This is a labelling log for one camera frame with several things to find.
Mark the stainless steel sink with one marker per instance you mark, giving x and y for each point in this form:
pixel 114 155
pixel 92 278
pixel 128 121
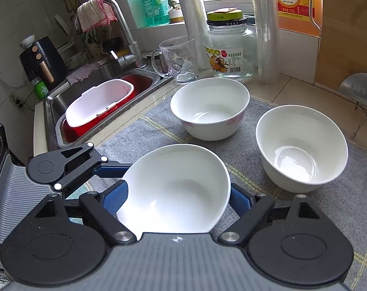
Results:
pixel 57 103

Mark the red plastic basin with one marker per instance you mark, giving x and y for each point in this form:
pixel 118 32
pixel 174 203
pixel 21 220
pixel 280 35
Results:
pixel 141 83

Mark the wooden cutting board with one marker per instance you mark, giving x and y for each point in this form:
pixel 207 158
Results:
pixel 347 36

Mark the black air fryer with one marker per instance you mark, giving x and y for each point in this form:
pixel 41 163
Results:
pixel 47 63

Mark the pink white towel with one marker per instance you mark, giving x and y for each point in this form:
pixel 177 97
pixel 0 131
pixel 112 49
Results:
pixel 94 15

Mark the cling film roll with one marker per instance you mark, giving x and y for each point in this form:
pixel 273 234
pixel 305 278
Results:
pixel 267 36
pixel 192 21

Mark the glass jar green lid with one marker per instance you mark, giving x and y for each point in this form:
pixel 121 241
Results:
pixel 232 45

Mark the teal detergent bottle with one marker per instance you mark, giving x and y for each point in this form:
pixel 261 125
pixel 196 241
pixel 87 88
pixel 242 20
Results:
pixel 151 3

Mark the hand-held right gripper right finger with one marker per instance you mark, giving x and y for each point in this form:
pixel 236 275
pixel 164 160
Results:
pixel 239 201

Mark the grey checked cloth mat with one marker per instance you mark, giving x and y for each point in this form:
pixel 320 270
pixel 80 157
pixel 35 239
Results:
pixel 248 157

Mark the lilac cloth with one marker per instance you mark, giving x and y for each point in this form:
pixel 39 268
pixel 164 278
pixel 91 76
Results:
pixel 83 74

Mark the small potted plant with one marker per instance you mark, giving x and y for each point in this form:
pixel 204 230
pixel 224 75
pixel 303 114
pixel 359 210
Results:
pixel 175 12

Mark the orange cooking wine bottle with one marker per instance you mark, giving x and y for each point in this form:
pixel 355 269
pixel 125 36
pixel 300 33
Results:
pixel 298 15

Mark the plain white bowl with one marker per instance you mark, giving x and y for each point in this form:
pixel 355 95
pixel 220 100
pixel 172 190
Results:
pixel 301 151

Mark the white plastic container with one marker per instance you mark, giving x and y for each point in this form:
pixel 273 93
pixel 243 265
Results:
pixel 92 109

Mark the small white bowl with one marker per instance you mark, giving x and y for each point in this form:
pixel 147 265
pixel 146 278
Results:
pixel 27 41

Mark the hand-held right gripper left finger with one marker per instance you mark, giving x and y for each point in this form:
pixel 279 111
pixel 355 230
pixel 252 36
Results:
pixel 115 198

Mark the green can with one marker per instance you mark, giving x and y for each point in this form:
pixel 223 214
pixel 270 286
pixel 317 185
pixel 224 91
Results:
pixel 40 89

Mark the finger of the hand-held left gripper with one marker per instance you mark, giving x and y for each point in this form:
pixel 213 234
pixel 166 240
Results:
pixel 110 169

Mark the steel kitchen faucet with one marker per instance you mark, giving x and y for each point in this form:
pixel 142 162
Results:
pixel 127 36

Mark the white bowl pink floral print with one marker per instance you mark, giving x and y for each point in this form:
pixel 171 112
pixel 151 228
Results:
pixel 171 194
pixel 210 109

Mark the clear glass mug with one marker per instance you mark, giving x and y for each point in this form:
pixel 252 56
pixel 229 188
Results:
pixel 180 63

